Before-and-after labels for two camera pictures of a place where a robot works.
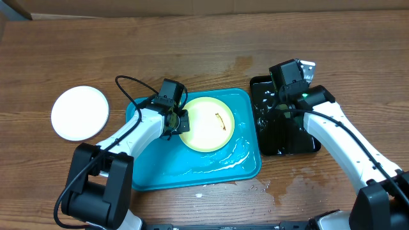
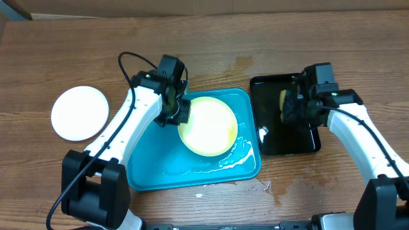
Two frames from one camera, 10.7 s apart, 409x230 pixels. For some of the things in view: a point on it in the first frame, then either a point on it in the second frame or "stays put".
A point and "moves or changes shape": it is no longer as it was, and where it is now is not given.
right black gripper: [280, 96] to [291, 117]
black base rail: [300, 225] stays put
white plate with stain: [80, 113] stays put
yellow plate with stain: [211, 124] moves or changes shape
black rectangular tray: [279, 133] stays put
